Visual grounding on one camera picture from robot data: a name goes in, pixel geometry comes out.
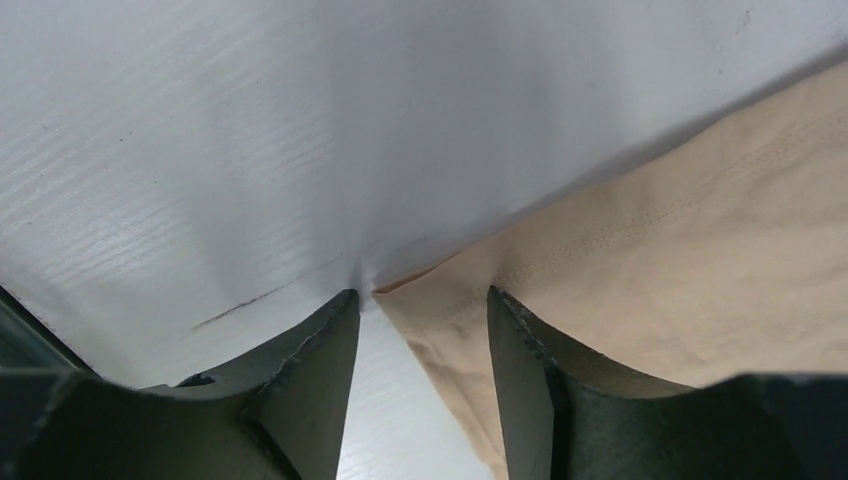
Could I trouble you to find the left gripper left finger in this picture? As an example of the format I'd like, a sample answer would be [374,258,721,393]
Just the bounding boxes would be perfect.
[1,289,360,479]

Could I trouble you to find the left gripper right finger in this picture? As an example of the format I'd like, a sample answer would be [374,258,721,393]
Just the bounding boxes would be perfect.
[487,287,847,479]

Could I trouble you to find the beige t shirt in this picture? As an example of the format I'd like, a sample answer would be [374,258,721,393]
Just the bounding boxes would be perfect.
[374,64,847,479]

